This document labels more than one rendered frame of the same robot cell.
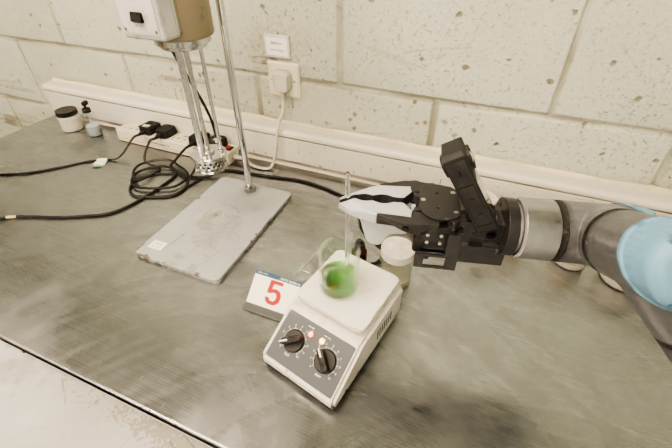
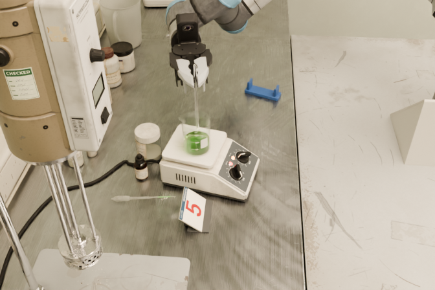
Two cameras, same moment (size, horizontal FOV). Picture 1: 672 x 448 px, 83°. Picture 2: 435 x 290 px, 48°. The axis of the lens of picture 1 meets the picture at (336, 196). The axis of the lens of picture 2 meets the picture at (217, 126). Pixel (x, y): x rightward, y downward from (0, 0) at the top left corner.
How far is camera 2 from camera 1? 1.02 m
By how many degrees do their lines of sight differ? 79
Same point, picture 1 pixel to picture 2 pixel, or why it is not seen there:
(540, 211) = not seen: hidden behind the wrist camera
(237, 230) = (118, 272)
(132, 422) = (312, 253)
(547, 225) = not seen: hidden behind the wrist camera
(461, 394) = (225, 122)
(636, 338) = (167, 68)
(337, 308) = (215, 144)
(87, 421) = (326, 279)
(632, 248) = not seen: outside the picture
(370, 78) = not seen: outside the picture
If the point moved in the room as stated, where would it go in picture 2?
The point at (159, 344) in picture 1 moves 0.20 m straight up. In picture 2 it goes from (259, 271) to (265, 199)
